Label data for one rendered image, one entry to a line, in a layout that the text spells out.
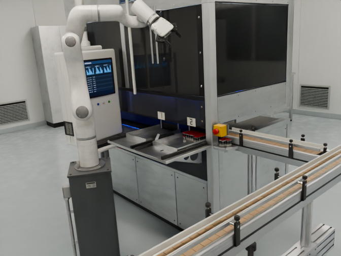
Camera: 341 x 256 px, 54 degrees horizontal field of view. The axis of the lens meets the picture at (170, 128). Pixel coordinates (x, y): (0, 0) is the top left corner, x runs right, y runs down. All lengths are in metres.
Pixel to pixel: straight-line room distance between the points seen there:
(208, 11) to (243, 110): 0.77
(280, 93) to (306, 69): 4.16
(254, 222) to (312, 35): 5.85
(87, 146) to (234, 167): 1.10
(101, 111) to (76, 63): 0.97
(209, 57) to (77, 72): 0.82
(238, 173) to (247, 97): 0.58
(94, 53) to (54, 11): 4.89
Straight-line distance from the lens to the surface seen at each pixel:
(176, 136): 2.47
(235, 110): 2.41
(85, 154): 2.06
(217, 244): 1.17
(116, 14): 1.99
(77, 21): 1.99
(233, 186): 2.57
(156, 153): 2.18
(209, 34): 2.16
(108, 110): 2.92
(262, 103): 2.67
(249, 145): 2.21
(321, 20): 6.86
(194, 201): 2.59
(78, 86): 1.98
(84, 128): 2.04
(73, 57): 1.95
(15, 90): 7.33
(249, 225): 1.28
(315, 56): 6.91
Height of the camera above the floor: 1.59
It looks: 15 degrees down
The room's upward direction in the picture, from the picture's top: 3 degrees counter-clockwise
